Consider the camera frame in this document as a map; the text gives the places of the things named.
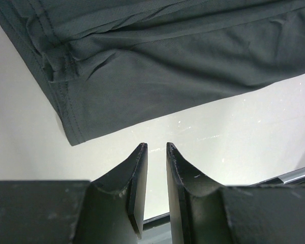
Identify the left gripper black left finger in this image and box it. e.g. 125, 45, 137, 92
0, 143, 148, 243

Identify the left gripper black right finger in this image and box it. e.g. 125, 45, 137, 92
166, 143, 305, 243

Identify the black t shirt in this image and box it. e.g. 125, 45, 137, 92
0, 1, 305, 146

